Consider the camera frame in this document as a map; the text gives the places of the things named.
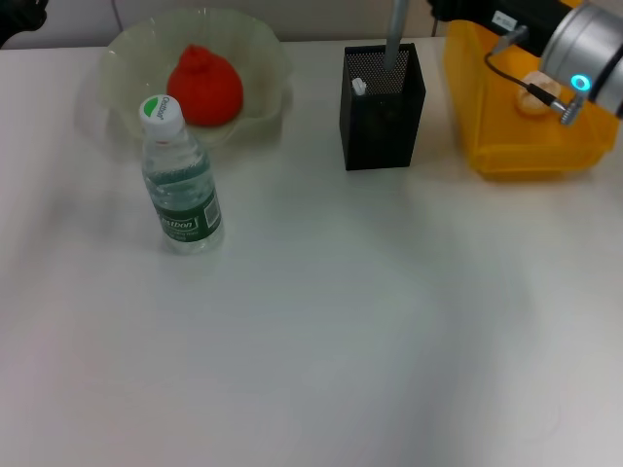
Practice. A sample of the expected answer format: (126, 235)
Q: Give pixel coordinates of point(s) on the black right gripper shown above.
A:
(511, 17)

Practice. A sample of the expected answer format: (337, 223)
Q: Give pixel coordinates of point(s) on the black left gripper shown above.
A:
(19, 19)

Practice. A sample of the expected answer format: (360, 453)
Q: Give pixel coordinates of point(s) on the white paper ball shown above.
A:
(535, 99)

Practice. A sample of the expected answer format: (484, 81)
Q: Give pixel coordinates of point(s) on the grey pen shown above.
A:
(395, 34)

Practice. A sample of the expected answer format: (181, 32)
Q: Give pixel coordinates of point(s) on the green utility knife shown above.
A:
(359, 86)

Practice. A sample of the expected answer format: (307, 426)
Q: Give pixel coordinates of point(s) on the clear green-label water bottle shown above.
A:
(185, 194)

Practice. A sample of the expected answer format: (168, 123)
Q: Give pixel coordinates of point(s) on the black mesh pen holder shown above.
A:
(379, 136)

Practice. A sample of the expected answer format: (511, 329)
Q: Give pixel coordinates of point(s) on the pale green glass fruit plate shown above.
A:
(263, 82)

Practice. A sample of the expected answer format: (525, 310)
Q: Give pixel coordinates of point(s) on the yellow plastic bin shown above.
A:
(511, 141)

